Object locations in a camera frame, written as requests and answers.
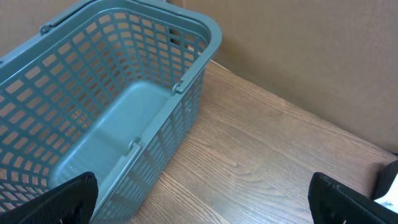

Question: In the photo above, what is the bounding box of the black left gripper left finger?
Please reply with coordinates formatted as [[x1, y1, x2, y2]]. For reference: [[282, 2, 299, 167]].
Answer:
[[1, 172, 98, 224]]

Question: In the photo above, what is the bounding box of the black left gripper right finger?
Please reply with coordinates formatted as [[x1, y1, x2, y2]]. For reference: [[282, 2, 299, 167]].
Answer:
[[308, 172, 397, 224]]

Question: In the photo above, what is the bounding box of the white barcode scanner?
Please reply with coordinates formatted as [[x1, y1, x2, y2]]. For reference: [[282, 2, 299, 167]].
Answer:
[[374, 161, 397, 213]]

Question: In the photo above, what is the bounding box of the grey plastic mesh basket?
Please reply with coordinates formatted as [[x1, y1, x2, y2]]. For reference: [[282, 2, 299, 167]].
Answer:
[[1, 1, 222, 223]]

